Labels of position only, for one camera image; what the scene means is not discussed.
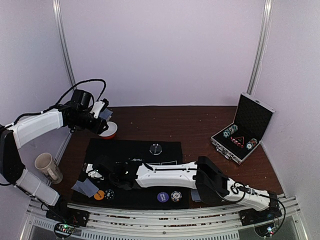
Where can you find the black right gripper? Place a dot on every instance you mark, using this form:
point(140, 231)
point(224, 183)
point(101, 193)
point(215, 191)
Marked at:
point(100, 167)

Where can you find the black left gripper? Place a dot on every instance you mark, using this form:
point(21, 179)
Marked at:
point(97, 128)

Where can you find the black green chip stack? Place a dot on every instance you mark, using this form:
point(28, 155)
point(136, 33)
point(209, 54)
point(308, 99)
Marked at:
point(109, 194)

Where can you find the deck of playing cards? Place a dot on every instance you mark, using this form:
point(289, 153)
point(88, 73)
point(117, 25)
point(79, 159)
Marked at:
point(106, 114)

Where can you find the orange big blind button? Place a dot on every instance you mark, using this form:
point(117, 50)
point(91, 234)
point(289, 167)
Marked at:
point(100, 195)

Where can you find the dealt playing card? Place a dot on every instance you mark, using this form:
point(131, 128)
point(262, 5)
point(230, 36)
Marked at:
point(78, 187)
point(88, 188)

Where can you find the purple small blind button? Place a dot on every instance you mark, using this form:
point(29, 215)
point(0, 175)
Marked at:
point(162, 197)

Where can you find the poker chip stack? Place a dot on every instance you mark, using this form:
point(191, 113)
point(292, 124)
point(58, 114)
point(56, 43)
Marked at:
point(176, 196)

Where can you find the single playing card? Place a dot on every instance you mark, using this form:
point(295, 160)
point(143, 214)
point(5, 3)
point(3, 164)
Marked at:
point(195, 196)

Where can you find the face-up queen of hearts card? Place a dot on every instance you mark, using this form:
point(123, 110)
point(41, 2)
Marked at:
point(91, 171)

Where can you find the right arm base board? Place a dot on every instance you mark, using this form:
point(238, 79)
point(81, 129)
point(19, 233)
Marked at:
point(262, 220)

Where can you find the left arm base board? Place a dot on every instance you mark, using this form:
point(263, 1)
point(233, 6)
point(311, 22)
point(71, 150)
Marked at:
point(68, 219)

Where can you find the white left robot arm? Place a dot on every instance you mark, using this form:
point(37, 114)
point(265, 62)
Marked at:
point(17, 135)

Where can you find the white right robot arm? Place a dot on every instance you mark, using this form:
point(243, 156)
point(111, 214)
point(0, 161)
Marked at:
point(201, 175)

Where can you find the black poker mat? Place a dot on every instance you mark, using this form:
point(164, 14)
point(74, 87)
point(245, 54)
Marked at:
point(133, 151)

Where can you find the orange bowl white inside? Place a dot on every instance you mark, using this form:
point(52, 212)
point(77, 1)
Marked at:
point(110, 132)

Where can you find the clear acrylic dealer button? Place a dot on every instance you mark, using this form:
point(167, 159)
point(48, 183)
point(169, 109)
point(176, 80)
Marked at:
point(155, 149)

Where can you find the beige ceramic mug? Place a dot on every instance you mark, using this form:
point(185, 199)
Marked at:
point(46, 164)

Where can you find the aluminium poker chip case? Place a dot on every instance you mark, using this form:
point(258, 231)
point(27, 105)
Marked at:
point(252, 117)

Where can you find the chip stack in case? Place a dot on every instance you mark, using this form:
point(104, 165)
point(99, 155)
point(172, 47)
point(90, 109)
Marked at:
point(229, 131)
point(251, 144)

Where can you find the red triangle in case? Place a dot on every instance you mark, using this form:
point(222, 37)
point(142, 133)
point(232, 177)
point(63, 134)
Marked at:
point(238, 141)

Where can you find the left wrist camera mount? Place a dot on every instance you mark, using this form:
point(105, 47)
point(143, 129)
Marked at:
point(98, 107)

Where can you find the aluminium front frame rails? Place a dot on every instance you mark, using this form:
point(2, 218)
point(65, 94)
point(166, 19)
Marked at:
point(209, 223)

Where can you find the aluminium corner post left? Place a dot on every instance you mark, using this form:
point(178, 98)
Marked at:
point(63, 43)

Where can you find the aluminium corner post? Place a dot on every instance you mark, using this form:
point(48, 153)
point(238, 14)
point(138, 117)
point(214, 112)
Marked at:
point(63, 43)
point(261, 47)

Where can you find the aluminium corner post right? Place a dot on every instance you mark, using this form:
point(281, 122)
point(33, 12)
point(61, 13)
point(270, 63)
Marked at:
point(261, 47)

